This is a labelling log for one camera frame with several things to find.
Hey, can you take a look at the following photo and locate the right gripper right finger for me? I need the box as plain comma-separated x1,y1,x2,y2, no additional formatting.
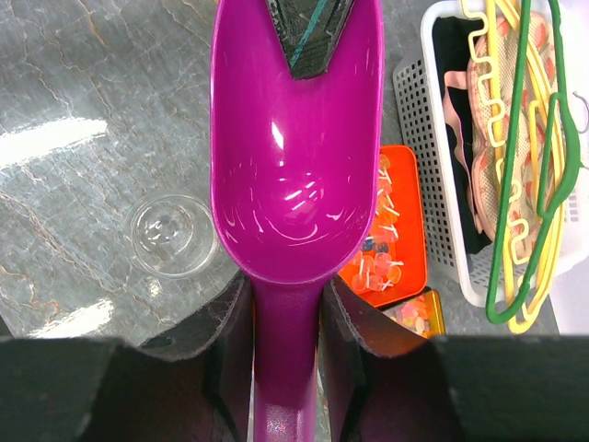
320,277,442,441

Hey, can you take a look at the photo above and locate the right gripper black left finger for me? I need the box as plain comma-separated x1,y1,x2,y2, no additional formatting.
140,271,253,441

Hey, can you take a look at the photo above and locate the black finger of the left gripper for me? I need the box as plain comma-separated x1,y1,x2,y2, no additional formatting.
266,0,354,80

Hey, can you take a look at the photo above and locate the gold tin of gummies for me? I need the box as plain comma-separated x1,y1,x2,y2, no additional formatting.
382,289,446,339

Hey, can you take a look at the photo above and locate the orange tray of lollipops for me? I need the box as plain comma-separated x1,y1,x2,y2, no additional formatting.
340,145,427,308

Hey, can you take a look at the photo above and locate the purple plastic scoop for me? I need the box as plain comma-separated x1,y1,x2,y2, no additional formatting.
210,1,385,441

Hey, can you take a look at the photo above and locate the clear glass jar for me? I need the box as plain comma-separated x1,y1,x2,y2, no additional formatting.
123,191,219,279

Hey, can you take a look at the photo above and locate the white plastic basket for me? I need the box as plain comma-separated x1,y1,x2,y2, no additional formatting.
392,1,588,308

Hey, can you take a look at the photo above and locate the black garment in basket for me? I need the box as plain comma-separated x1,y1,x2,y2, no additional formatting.
432,17,491,254

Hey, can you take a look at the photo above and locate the floral pink cloth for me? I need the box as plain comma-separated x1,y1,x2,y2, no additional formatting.
442,11,560,259

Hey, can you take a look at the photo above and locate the yellow clothes hanger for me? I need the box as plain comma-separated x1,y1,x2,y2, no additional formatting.
462,0,570,335

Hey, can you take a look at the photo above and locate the green clothes hanger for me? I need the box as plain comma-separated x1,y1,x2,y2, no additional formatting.
485,1,582,334

